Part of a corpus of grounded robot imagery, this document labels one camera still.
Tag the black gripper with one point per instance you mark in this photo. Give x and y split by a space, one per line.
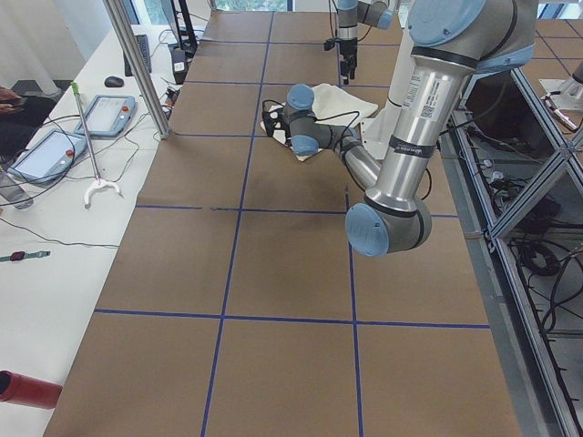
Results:
276 127
348 49

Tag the cream long-sleeve cat shirt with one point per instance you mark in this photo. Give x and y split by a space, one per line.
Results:
318 117

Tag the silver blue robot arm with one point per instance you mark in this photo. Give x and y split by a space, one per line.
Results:
451 40
349 14

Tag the far blue teach pendant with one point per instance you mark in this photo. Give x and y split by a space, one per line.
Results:
107 116

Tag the blue teach pendant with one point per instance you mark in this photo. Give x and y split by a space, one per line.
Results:
50 158
107 116

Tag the black computer mouse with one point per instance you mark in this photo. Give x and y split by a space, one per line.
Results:
114 82

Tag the metal hook tool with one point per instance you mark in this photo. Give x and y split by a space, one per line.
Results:
98 183

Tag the near blue teach pendant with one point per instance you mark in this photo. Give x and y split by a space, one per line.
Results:
50 158

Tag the clear water bottle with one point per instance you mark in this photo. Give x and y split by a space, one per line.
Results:
13 194

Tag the red bottle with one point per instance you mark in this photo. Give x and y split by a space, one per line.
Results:
23 390

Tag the aluminium frame post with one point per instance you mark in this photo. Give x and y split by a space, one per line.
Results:
122 27

